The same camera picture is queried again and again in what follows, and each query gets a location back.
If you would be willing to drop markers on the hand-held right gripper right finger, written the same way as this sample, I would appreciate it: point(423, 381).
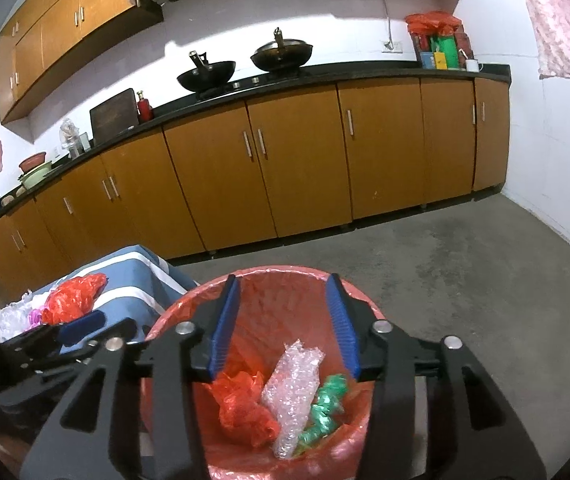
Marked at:
point(342, 330)

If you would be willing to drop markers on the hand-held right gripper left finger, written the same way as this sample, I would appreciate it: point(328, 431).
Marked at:
point(225, 330)

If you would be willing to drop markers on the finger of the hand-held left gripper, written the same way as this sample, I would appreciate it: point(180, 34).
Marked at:
point(40, 341)
point(82, 327)

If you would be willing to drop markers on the pink plastic wrapper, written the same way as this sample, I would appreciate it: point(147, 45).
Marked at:
point(35, 319)

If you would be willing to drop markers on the large red plastic bag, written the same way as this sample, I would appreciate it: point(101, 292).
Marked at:
point(72, 297)

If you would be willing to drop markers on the red basin with red liner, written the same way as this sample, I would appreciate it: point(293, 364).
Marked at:
point(275, 305)

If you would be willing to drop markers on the green plastic bag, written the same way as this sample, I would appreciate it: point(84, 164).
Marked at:
point(327, 400)

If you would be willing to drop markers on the large bubble wrap sheet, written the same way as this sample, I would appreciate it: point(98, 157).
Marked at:
point(290, 390)

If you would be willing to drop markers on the small red plastic bag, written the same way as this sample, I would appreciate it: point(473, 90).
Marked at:
point(245, 410)

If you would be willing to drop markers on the blue white striped cloth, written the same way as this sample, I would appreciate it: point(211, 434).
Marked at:
point(130, 275)

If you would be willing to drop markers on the green basin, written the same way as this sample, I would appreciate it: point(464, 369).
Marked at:
point(35, 177)

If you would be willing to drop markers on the small red basin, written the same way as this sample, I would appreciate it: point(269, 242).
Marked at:
point(32, 162)

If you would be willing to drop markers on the wooden base cabinets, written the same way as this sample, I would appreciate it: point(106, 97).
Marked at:
point(305, 160)

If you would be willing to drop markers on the jar with clear plastic bag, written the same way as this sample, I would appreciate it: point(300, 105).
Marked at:
point(72, 140)

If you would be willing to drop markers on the dark cutting board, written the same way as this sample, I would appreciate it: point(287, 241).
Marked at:
point(112, 115)

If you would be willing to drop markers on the red bottle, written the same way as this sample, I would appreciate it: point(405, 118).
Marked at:
point(144, 109)

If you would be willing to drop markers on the black gas stove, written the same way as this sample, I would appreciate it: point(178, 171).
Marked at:
point(245, 82)

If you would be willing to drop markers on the black wok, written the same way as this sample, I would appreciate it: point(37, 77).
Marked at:
point(207, 77)

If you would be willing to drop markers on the black countertop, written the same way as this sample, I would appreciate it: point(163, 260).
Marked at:
point(365, 72)

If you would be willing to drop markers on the wok with lid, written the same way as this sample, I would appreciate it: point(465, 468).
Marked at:
point(282, 57)

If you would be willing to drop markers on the blue box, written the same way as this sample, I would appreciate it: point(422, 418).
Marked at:
point(427, 60)

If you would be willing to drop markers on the white mug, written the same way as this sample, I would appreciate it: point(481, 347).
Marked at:
point(472, 65)

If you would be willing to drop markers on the green box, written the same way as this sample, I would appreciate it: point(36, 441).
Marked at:
point(444, 52)

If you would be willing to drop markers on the red plastic bag on boxes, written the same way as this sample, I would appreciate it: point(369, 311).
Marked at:
point(432, 22)

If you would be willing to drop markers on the white wall socket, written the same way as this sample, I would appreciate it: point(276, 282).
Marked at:
point(392, 46)

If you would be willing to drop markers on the wooden wall cabinet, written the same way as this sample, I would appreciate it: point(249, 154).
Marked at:
point(65, 30)

